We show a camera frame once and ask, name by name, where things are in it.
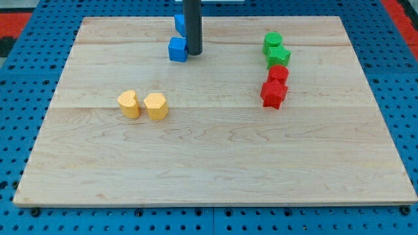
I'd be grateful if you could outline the red star block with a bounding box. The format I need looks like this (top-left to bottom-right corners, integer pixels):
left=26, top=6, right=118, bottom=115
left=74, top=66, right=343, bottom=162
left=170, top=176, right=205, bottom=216
left=261, top=80, right=288, bottom=110

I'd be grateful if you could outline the green star block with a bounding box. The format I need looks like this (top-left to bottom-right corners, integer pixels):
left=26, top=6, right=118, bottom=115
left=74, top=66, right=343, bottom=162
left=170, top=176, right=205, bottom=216
left=266, top=45, right=291, bottom=69

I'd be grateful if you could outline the blue cube block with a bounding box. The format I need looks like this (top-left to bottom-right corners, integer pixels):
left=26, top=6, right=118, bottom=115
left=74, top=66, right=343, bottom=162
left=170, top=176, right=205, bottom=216
left=168, top=37, right=188, bottom=63

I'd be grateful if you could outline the red cylinder block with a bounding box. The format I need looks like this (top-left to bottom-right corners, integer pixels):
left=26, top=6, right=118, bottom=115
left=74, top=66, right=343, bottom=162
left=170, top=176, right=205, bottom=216
left=266, top=65, right=289, bottom=85

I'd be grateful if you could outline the yellow heart block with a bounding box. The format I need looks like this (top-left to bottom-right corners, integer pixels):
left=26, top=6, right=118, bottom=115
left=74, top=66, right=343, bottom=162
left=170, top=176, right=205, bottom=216
left=117, top=89, right=140, bottom=119

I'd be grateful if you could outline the yellow hexagon block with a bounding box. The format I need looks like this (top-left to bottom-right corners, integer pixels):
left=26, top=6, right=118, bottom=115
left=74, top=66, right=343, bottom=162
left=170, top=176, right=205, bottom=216
left=144, top=93, right=169, bottom=120

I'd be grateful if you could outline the light wooden board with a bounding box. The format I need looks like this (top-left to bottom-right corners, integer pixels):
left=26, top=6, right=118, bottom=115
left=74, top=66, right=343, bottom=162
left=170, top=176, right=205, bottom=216
left=14, top=16, right=417, bottom=208

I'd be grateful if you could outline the green cylinder block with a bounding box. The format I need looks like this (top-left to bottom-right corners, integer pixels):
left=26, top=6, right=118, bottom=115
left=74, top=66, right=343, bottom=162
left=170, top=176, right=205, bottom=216
left=263, top=31, right=283, bottom=55

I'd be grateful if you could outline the blue block behind rod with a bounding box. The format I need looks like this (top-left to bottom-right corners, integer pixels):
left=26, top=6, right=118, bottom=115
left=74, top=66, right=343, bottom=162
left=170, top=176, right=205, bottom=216
left=174, top=14, right=186, bottom=38

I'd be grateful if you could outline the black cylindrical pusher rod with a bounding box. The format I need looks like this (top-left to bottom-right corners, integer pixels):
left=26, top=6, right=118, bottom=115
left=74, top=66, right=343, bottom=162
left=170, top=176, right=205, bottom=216
left=182, top=0, right=202, bottom=55

